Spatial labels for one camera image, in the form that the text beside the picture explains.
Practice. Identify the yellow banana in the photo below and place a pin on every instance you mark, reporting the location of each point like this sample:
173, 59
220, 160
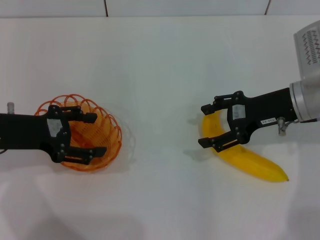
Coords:
255, 165

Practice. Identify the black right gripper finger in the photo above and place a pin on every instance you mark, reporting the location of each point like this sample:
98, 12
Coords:
208, 108
206, 142

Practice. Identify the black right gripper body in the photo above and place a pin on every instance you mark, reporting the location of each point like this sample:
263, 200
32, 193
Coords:
267, 107

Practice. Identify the silver plug on right gripper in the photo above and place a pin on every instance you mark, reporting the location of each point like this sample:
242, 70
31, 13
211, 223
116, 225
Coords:
282, 126

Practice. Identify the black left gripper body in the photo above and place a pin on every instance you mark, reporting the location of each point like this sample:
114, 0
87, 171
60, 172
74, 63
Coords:
25, 132

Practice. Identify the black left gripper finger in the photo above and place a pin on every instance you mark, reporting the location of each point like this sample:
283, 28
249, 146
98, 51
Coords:
97, 151
88, 117

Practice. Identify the orange woven plastic basket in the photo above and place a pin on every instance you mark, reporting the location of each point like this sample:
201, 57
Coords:
105, 130

